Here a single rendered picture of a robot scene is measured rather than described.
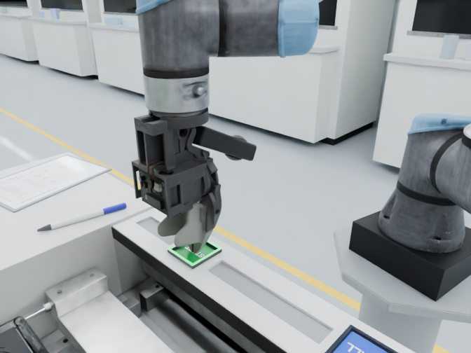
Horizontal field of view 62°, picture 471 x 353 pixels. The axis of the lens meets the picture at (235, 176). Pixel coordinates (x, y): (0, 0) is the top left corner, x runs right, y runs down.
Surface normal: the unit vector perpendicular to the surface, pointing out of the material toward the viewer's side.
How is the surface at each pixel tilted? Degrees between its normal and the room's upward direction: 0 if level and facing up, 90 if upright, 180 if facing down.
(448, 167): 78
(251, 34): 106
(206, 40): 114
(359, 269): 0
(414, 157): 89
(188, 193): 90
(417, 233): 69
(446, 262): 4
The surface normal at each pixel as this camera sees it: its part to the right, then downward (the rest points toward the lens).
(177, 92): 0.11, 0.42
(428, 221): -0.31, 0.05
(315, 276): 0.00, -0.90
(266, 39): 0.13, 0.76
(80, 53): 0.72, 0.29
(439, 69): -0.69, 0.30
